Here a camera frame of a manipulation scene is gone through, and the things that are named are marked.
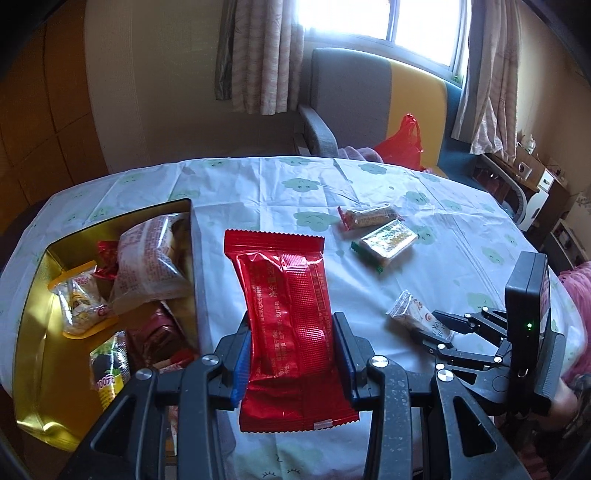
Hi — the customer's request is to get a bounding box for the small white snack packet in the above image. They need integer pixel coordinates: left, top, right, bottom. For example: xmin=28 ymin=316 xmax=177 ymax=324
xmin=386 ymin=290 xmax=455 ymax=344

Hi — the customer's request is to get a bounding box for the wooden shelf unit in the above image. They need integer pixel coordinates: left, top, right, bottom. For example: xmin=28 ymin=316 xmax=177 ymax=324
xmin=549 ymin=217 xmax=591 ymax=273

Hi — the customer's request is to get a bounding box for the crinkled red foil snack packet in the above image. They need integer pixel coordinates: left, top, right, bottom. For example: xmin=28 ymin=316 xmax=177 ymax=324
xmin=97 ymin=241 xmax=122 ymax=280

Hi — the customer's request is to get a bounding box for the grey office chair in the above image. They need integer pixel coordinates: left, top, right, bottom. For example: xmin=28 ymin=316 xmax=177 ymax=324
xmin=489 ymin=161 xmax=541 ymax=232

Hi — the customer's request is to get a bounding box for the person's right forearm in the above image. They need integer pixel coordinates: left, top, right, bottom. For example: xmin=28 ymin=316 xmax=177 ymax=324
xmin=551 ymin=381 xmax=583 ymax=428

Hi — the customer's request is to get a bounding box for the clear pink bread packet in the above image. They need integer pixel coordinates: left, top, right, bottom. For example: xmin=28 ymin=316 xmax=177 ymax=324
xmin=111 ymin=213 xmax=195 ymax=315

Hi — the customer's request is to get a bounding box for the red plastic bag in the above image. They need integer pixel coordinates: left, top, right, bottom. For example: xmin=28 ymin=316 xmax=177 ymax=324
xmin=373 ymin=114 xmax=426 ymax=171

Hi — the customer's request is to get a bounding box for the clear brown cracker packet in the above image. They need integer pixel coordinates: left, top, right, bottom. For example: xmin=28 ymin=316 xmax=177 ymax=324
xmin=337 ymin=203 xmax=400 ymax=232

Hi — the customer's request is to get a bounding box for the yellow lemon biscuit packet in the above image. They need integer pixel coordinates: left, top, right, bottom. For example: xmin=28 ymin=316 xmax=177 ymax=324
xmin=48 ymin=261 xmax=118 ymax=340

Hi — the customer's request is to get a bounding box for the white cloud print tablecloth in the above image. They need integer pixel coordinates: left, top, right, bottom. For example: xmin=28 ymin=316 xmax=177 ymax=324
xmin=0 ymin=156 xmax=580 ymax=480

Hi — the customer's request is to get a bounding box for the brown wooden wardrobe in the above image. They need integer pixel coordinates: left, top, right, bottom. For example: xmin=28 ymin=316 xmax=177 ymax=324
xmin=0 ymin=18 xmax=109 ymax=222

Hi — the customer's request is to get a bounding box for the beige patterned curtain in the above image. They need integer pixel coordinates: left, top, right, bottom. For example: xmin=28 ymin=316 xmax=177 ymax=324
xmin=215 ymin=0 xmax=305 ymax=115
xmin=462 ymin=0 xmax=525 ymax=155

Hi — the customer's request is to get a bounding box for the grey yellow blue sofa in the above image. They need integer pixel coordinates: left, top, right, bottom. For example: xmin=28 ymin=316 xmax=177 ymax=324
xmin=293 ymin=47 xmax=476 ymax=181

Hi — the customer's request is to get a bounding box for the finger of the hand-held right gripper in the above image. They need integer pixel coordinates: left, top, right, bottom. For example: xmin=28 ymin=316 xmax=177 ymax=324
xmin=433 ymin=307 xmax=509 ymax=344
xmin=411 ymin=330 xmax=511 ymax=376

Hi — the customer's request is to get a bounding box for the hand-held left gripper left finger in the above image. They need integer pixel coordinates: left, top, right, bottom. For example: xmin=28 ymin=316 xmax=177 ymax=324
xmin=60 ymin=314 xmax=254 ymax=480

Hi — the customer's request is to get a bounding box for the red brown snack packet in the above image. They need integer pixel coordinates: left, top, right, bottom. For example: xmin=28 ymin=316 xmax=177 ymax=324
xmin=127 ymin=302 xmax=195 ymax=370

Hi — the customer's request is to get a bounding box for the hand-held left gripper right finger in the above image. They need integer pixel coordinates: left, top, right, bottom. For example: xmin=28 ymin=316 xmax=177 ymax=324
xmin=332 ymin=311 xmax=532 ymax=480

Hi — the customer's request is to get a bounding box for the pink blanket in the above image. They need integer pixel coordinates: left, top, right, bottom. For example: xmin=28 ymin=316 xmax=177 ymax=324
xmin=339 ymin=145 xmax=384 ymax=162

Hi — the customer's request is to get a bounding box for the gold box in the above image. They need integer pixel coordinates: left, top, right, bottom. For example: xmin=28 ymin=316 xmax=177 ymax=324
xmin=14 ymin=198 xmax=204 ymax=453

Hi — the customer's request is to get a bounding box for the wooden desk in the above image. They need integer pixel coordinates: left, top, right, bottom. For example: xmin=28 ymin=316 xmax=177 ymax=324
xmin=475 ymin=143 xmax=571 ymax=227

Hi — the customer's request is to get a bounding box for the green yellow cracker packet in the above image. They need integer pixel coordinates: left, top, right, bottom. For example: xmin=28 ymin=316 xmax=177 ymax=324
xmin=351 ymin=219 xmax=419 ymax=273

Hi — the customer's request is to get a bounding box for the black yellow snack packet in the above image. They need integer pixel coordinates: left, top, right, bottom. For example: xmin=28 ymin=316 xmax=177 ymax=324
xmin=89 ymin=330 xmax=132 ymax=411

